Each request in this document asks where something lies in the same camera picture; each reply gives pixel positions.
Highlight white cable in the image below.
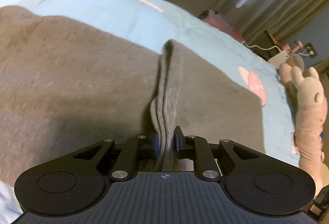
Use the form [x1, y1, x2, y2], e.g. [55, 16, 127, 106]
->
[241, 40, 315, 59]

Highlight dark bedside table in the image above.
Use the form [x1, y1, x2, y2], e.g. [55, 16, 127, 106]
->
[253, 30, 320, 63]

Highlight pink plush rabbit toy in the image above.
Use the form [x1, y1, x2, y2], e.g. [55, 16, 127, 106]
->
[278, 54, 328, 194]

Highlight light blue mushroom bedsheet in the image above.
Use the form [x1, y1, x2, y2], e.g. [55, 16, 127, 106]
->
[1, 0, 299, 223]

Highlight pink red bag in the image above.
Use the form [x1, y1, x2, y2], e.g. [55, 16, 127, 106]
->
[198, 10, 244, 43]

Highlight grey sweatpants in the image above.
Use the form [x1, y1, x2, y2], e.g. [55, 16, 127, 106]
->
[1, 6, 265, 185]

